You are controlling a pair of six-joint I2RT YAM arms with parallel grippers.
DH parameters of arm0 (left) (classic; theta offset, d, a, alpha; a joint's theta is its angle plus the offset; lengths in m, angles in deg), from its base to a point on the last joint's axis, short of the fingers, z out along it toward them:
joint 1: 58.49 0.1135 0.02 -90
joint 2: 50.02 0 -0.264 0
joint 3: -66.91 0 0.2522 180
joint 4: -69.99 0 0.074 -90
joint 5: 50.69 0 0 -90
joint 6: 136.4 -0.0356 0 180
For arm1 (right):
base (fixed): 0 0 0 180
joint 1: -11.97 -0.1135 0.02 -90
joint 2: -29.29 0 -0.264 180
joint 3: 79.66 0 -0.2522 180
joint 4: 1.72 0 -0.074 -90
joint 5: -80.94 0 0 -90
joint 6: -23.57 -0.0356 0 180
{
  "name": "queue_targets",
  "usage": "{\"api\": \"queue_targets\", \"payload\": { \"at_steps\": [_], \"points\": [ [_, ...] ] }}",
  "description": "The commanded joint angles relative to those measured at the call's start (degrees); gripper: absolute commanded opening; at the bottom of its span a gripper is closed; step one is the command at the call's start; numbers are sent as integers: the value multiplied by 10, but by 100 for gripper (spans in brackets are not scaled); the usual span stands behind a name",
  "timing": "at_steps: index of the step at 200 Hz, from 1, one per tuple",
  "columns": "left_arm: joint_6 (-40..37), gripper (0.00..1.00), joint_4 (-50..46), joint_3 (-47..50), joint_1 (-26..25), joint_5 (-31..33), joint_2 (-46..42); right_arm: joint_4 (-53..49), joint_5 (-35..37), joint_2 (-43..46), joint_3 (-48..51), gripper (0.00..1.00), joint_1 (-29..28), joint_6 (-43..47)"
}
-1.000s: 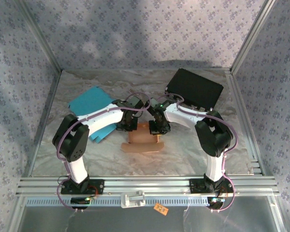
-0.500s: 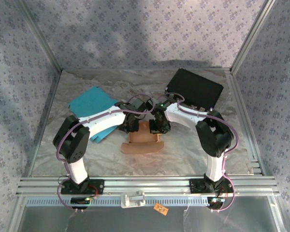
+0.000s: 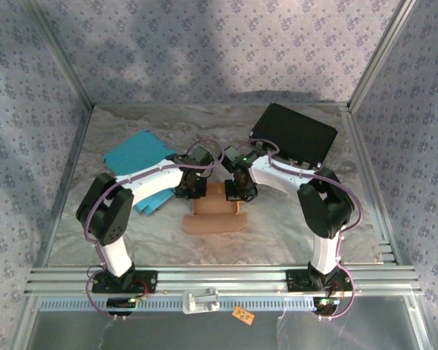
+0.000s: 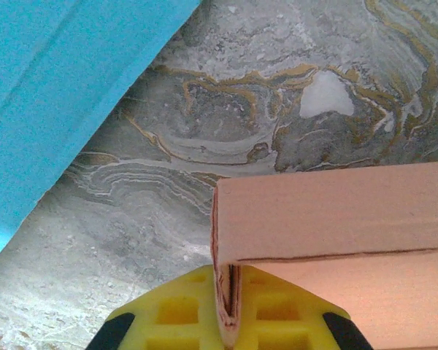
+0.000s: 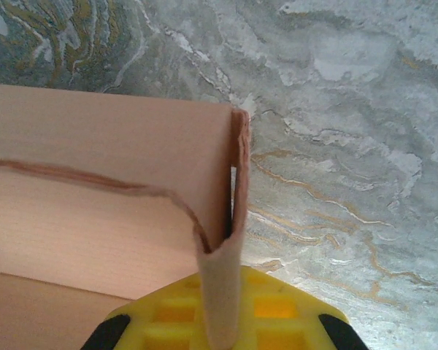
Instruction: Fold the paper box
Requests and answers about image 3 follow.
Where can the orange paper box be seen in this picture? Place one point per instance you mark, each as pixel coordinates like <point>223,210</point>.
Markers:
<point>213,222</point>

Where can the blue paper box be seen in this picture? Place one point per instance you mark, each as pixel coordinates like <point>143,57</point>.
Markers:
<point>138,149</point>

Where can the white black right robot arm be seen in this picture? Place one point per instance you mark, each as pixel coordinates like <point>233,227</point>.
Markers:
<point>277,175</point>

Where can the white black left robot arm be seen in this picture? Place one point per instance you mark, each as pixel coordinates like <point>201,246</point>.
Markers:
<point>149,182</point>

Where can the black hard case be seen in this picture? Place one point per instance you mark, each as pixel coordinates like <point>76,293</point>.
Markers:
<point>295,135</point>

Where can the orange tag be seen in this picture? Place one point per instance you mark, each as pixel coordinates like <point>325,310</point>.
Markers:
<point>242,315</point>

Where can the black left controller board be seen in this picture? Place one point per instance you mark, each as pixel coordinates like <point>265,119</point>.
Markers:
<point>118,303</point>

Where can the black controller board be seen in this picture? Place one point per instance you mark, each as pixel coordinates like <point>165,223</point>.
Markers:
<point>118,303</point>
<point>326,308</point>

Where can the black right controller board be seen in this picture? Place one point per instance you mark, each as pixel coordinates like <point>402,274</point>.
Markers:
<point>326,308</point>

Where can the grey metal panel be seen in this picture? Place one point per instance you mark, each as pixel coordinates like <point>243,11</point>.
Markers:
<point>204,335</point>

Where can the aluminium table edge rail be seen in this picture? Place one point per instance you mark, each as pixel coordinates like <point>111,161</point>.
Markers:
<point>357,138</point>
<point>168,104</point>
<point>78,146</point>

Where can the aluminium mounting rail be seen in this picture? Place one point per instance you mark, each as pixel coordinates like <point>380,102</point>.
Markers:
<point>222,279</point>

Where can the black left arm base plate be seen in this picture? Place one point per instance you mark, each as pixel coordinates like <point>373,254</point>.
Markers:
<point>149,280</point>

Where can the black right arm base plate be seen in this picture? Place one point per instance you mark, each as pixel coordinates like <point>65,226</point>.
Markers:
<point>295,280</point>

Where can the white plastic bracket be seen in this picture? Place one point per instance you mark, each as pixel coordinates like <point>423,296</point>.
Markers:
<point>195,304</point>

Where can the aluminium frame post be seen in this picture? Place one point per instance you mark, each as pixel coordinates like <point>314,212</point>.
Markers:
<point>382,51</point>
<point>60,51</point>

